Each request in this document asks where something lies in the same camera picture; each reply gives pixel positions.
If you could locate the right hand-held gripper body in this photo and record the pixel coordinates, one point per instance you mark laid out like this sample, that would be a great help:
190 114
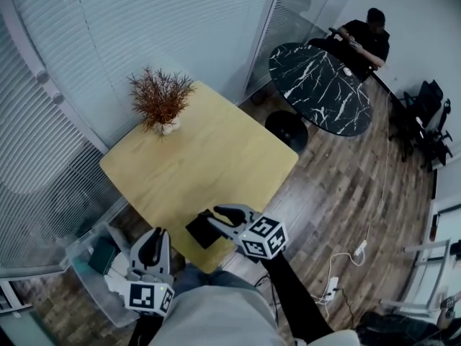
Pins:
264 236

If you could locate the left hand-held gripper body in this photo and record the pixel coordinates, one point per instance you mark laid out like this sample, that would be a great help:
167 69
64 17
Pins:
144 296

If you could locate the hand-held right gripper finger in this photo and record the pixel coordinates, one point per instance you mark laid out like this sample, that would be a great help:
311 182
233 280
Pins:
225 231
239 211

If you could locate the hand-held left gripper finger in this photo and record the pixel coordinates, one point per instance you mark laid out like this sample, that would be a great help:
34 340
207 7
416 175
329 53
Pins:
136 254
165 258

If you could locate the black tissue box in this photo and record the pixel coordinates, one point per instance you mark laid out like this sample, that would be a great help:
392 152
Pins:
201 234

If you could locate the person's left forearm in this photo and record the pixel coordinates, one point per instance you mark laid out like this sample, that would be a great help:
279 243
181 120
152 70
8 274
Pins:
142 332

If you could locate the person's right forearm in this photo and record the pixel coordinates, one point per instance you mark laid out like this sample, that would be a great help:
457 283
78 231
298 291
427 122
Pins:
295 294

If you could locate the person's blue jeans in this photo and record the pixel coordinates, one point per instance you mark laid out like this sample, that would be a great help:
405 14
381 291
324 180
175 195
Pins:
209 278

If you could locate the clear plastic bin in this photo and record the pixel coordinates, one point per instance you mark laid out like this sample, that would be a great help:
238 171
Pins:
90 290

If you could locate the person's grey shirt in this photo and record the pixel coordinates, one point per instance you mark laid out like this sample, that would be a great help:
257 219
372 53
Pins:
223 319

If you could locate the reddish plant in white pot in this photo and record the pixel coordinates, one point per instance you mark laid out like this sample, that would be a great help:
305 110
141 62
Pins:
160 99

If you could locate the black marble round table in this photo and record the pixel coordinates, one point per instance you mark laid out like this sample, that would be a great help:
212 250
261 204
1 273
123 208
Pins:
320 88

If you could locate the small white case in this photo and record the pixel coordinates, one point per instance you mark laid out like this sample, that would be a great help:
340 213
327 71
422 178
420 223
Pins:
347 71

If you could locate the black office chair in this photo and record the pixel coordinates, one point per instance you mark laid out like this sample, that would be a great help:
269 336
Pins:
437 142
419 110

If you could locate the white metal frame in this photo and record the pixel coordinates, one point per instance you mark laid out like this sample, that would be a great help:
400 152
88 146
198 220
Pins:
425 276

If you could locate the round glass wall knob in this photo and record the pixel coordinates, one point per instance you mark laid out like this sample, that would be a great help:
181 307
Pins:
57 98
42 76

